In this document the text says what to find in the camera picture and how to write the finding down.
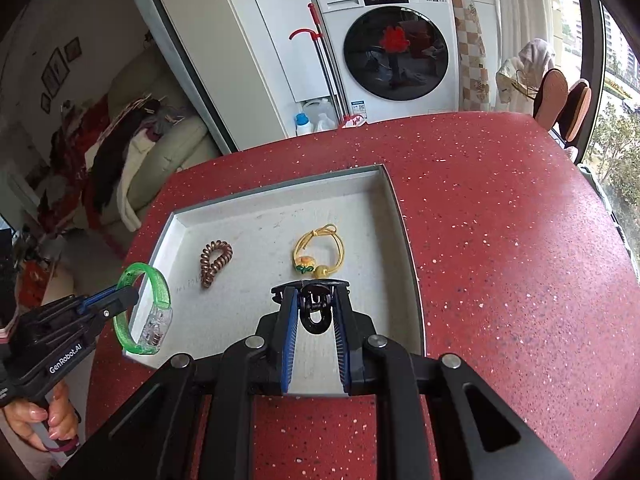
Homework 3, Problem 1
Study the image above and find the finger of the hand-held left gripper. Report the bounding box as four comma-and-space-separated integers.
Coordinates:
87, 284, 142, 332
75, 287, 125, 317

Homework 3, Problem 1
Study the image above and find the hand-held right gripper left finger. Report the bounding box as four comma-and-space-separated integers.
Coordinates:
60, 282, 306, 480

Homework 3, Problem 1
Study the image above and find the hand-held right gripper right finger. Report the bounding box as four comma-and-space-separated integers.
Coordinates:
330, 280, 576, 480

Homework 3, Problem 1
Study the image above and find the black hair claw clip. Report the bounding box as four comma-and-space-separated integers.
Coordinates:
297, 282, 341, 336

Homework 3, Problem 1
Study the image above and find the green translucent bracelet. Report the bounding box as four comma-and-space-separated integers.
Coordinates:
112, 261, 175, 358

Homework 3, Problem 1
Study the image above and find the grey rectangular tray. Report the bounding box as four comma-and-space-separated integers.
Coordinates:
122, 162, 428, 401

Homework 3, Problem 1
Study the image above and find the person's left hand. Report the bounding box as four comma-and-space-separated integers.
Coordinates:
1, 382, 82, 455

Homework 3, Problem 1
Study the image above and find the pile of clothes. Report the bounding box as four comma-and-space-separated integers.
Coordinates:
82, 92, 191, 231

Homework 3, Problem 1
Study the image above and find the cream leather sofa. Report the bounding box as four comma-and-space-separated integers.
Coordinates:
85, 50, 221, 233

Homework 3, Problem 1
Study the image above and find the red patterned blanket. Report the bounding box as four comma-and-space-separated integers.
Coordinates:
40, 95, 126, 256

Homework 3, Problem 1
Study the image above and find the clear plastic jug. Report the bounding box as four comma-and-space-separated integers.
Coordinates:
302, 99, 338, 133

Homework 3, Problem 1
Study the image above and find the white front-load washing machine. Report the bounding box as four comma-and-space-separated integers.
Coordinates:
312, 0, 461, 123

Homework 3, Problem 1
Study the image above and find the tall white cabinet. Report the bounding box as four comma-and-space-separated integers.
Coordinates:
142, 0, 346, 153

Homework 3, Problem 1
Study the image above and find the red and silver mop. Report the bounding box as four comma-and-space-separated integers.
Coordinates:
289, 4, 366, 128

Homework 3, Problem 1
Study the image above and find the red door sticker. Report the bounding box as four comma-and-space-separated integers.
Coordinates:
380, 25, 407, 53

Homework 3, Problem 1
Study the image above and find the checkered hanging cloth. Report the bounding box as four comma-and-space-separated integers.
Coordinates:
451, 0, 491, 111

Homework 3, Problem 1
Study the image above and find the pink slipper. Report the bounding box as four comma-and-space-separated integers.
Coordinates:
557, 80, 592, 143
532, 69, 568, 128

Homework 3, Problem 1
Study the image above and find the beige hanging garment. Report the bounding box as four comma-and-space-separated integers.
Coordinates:
495, 38, 556, 111

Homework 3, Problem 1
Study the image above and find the dark framed window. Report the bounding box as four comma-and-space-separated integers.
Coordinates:
545, 0, 640, 241

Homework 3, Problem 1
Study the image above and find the yellow hair tie with charm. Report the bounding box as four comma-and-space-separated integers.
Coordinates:
292, 223, 346, 279

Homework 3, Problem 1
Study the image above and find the brown spiral hair tie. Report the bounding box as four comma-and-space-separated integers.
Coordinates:
200, 241, 234, 291

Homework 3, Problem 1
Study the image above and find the large picture frame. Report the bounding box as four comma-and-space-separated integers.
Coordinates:
41, 49, 67, 93

